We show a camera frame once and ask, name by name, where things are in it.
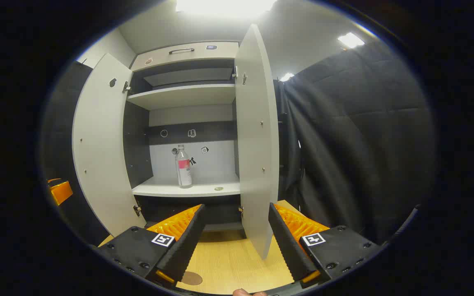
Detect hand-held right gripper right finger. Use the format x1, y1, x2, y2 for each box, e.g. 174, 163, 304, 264
268, 201, 386, 289

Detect grey and black cabinet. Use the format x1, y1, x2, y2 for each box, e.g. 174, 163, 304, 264
123, 40, 246, 240

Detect grey cabinet door heart sticker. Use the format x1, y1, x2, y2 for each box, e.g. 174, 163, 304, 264
72, 53, 147, 238

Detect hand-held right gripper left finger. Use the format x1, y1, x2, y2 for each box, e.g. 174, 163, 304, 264
95, 203, 207, 288

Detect grey cabinet shelf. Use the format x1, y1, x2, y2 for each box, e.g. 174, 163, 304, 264
127, 83, 236, 111

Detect twin tube ceiling light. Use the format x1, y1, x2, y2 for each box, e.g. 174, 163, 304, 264
337, 32, 365, 49

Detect large ceiling light panel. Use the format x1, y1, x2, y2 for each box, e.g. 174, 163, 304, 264
175, 0, 277, 18

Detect round brown coaster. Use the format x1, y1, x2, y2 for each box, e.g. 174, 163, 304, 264
181, 271, 203, 286

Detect grey cabinet door box stickers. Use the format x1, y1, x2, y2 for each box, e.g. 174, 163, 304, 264
235, 24, 279, 260

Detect clear bottle pink label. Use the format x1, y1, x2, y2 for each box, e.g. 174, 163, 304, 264
175, 144, 193, 189

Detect black backdrop cloth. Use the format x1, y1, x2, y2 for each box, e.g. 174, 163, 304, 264
42, 39, 437, 247

